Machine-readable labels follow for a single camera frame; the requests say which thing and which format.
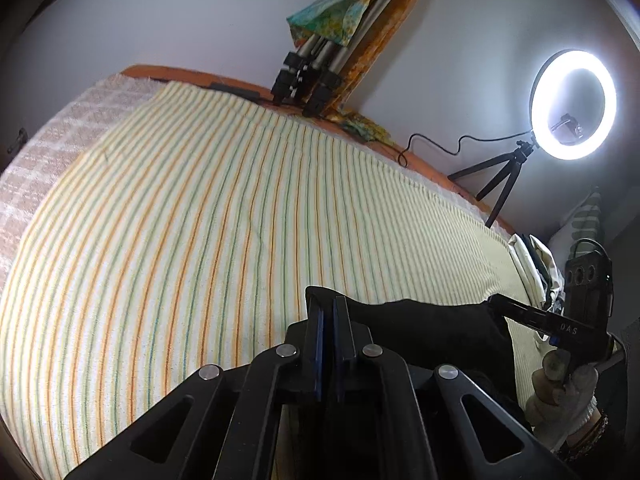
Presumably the colourful printed scarf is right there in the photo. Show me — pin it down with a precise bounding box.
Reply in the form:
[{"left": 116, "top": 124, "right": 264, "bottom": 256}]
[{"left": 286, "top": 0, "right": 441, "bottom": 143}]

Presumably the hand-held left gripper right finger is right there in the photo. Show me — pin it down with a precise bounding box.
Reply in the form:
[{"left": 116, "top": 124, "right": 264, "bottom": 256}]
[{"left": 335, "top": 296, "right": 566, "bottom": 480}]

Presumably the black gooseneck phone holder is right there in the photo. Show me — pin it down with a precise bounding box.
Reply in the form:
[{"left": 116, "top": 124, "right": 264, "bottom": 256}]
[{"left": 549, "top": 114, "right": 585, "bottom": 141}]

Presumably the small black tripod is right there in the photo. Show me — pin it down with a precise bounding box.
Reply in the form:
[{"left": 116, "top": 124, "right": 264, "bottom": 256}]
[{"left": 447, "top": 141, "right": 533, "bottom": 228}]

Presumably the green patterned pillow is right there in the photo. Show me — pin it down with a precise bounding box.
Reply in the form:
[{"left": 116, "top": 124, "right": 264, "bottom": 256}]
[{"left": 555, "top": 187, "right": 606, "bottom": 256}]

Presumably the white garment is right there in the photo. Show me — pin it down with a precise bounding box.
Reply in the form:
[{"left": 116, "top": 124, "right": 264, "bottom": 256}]
[{"left": 507, "top": 232, "right": 568, "bottom": 311}]

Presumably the person's right hand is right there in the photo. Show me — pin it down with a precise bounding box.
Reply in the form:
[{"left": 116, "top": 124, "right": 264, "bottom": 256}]
[{"left": 525, "top": 366, "right": 601, "bottom": 453}]

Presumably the black t-shirt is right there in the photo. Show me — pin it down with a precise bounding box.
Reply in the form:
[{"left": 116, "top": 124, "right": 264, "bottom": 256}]
[{"left": 305, "top": 285, "right": 533, "bottom": 436}]

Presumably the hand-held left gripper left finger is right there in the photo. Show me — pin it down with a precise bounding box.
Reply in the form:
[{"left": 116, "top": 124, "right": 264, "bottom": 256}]
[{"left": 65, "top": 296, "right": 326, "bottom": 480}]

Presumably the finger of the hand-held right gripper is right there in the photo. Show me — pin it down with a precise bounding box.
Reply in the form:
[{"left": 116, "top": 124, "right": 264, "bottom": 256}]
[{"left": 485, "top": 294, "right": 556, "bottom": 333}]

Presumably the orange wooden bed frame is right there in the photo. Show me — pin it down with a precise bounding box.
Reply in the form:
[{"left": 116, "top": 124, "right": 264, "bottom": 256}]
[{"left": 122, "top": 64, "right": 516, "bottom": 235}]

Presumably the beige checkered blanket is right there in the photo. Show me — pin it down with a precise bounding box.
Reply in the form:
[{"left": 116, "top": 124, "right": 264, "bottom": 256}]
[{"left": 0, "top": 72, "right": 168, "bottom": 281}]

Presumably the black ring light cable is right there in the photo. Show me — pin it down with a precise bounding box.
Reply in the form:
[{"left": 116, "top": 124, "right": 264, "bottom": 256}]
[{"left": 397, "top": 132, "right": 533, "bottom": 167}]

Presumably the yellow striped blanket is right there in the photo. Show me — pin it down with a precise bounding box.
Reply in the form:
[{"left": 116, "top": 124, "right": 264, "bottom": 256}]
[{"left": 0, "top": 80, "right": 551, "bottom": 480}]

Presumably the white ring light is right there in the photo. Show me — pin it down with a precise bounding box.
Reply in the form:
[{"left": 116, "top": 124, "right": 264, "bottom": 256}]
[{"left": 530, "top": 49, "right": 617, "bottom": 160}]

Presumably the folded grey tripod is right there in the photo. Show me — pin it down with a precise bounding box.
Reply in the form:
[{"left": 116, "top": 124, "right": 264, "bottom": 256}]
[{"left": 271, "top": 0, "right": 431, "bottom": 117}]

